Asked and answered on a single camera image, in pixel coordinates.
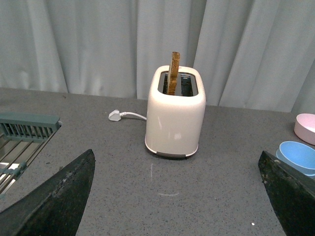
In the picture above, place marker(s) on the light blue plastic cup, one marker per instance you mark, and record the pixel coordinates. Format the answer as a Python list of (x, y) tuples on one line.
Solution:
[(308, 172)]

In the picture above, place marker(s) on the grey white curtain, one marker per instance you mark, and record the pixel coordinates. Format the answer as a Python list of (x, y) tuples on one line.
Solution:
[(255, 54)]

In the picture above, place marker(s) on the green dish rack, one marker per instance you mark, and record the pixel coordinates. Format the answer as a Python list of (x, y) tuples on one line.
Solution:
[(22, 137)]

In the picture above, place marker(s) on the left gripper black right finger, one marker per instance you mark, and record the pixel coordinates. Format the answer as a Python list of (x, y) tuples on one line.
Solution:
[(291, 194)]

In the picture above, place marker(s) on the toasted bread slice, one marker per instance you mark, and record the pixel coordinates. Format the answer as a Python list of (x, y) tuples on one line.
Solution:
[(173, 73)]

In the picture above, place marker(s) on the white power plug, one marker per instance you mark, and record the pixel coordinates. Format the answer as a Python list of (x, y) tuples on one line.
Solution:
[(115, 115)]

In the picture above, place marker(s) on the pink plastic bowl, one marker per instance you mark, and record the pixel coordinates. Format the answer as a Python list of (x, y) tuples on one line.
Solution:
[(305, 127)]

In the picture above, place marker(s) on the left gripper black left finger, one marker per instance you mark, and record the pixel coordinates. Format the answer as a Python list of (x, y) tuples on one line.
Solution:
[(56, 207)]

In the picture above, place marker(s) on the cream white toaster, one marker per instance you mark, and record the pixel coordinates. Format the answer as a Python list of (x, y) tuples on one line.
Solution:
[(174, 122)]

